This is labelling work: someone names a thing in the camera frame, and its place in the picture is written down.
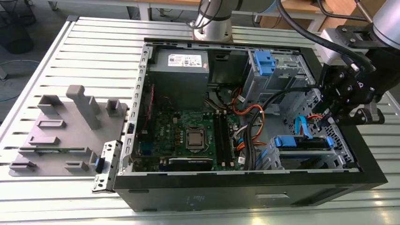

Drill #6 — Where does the thin red wire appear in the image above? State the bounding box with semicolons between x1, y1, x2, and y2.
141;83;176;135

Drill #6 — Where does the blue plastic drive latch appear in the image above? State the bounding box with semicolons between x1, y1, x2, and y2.
253;51;277;77

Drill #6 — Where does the silver CPU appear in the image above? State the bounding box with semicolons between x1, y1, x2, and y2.
186;131;204;145

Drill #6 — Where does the black open PC case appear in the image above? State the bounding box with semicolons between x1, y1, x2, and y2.
112;37;388;213

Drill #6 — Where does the black mesh waste bin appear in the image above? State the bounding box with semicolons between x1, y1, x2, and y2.
0;0;37;54

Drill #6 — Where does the white workbench frame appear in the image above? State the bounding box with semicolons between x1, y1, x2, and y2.
46;0;200;22

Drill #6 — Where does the metal optical drive cage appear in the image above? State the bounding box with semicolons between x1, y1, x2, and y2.
241;49;316;115

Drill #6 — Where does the green motherboard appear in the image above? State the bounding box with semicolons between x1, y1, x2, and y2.
132;110;242;172

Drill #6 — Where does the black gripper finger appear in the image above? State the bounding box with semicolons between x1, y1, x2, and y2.
313;64;353;127
328;105;385;124

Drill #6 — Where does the black graphics card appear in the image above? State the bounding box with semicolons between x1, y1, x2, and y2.
158;157;213;172

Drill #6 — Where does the metal expansion slot bracket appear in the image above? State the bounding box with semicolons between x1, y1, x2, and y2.
90;140;122;194

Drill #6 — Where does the grey parts rack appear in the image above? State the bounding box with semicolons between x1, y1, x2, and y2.
8;84;130;177

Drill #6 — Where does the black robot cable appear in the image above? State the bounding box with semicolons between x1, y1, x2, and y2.
277;0;377;71

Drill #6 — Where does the orange power wire black plug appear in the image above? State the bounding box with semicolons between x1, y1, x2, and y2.
308;113;332;127

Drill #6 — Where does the orange wire bundle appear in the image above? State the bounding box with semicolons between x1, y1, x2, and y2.
232;86;266;153

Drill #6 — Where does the green RAM stick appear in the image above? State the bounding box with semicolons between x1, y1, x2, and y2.
33;148;72;156

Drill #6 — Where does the black RAM slot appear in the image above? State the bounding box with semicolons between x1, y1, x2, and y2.
213;110;228;167
220;110;236;167

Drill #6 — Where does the grey power supply unit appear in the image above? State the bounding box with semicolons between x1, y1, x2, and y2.
145;49;210;112

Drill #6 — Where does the blue data wire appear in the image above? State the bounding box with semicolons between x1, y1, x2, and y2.
293;115;313;140

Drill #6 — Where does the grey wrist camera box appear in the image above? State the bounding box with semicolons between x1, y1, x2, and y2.
320;28;352;67

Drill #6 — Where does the blue floor cable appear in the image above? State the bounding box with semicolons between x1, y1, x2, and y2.
0;59;40;104

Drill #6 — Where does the CPU socket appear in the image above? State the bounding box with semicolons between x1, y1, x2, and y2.
182;126;209;153

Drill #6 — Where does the wooden desk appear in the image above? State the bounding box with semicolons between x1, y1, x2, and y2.
258;0;333;32

